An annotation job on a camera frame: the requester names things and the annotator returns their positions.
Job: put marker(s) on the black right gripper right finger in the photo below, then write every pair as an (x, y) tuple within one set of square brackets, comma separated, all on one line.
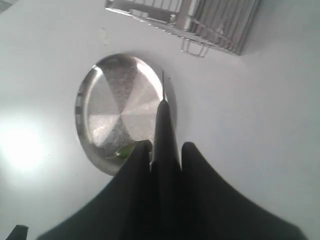
[(217, 211)]

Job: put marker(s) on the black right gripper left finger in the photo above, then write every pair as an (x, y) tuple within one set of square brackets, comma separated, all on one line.
[(123, 210)]

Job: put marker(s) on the black handled knife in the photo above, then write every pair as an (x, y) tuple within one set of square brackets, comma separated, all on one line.
[(166, 166)]

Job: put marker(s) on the green jalapeno pepper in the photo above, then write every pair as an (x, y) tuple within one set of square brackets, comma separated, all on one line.
[(125, 152)]

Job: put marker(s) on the round stainless steel plate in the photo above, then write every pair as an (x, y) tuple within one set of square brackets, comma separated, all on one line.
[(116, 106)]

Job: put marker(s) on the chrome wire utensil holder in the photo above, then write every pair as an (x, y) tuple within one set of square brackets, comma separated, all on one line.
[(201, 24)]

